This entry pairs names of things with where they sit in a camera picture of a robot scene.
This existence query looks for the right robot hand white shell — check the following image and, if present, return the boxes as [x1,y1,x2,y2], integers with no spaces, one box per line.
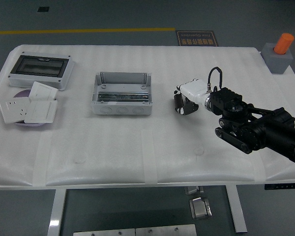
[173,78,210,116]

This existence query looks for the dark cylindrical battery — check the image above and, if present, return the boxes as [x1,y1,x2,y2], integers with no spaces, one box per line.
[174,94,184,109]

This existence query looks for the open grey junction box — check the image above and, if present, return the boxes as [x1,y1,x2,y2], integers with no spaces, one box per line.
[90,71,153,116]

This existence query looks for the grey distribution box dark window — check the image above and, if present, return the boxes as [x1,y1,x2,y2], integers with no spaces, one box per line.
[7,51,76,91]

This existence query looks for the dark floor sign orange text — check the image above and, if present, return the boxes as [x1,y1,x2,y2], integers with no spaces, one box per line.
[176,30,219,47]

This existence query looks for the grey block holder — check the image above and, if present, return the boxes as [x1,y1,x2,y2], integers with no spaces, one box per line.
[261,42,294,74]

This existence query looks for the white foam mat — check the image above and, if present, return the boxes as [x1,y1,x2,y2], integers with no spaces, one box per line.
[0,44,295,189]

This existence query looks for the orange cylinder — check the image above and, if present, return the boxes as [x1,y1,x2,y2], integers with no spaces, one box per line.
[273,32,295,55]

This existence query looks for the white tape strip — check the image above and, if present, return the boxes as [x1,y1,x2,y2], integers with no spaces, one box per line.
[32,134,52,187]
[252,156,268,184]

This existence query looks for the large metal floor socket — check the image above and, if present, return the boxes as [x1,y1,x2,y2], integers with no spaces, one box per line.
[188,196,213,220]

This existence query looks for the yellow floor tape line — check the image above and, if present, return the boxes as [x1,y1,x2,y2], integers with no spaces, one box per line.
[0,27,176,35]

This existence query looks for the white table leg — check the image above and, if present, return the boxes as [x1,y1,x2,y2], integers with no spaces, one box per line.
[225,184,248,234]
[47,189,67,236]

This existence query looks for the black table control panel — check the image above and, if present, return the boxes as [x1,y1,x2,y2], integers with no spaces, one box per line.
[264,183,295,190]

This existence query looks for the purple plate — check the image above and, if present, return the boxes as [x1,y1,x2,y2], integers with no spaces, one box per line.
[13,89,50,127]

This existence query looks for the small metal floor bracket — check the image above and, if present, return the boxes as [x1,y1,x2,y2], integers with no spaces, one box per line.
[184,186,205,196]

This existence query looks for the grey metal base plate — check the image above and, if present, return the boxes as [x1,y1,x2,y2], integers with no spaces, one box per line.
[73,228,136,236]
[135,224,197,236]

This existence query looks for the white wall switch panel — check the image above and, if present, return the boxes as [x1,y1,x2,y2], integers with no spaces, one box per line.
[29,81,59,101]
[24,99,58,124]

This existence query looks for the white wall socket panel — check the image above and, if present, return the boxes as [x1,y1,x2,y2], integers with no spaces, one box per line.
[0,97,31,124]

